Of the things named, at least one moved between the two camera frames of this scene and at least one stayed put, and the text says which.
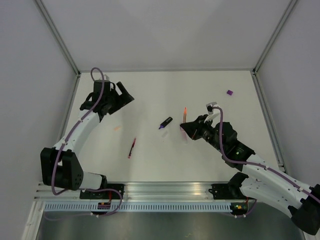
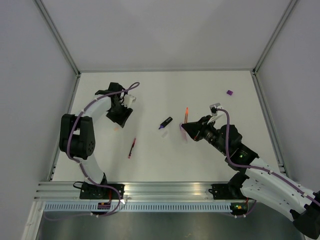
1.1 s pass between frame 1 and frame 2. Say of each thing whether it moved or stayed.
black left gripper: moved
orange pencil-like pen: moved
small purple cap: stayed
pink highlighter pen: stayed
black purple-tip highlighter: stayed
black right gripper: stayed
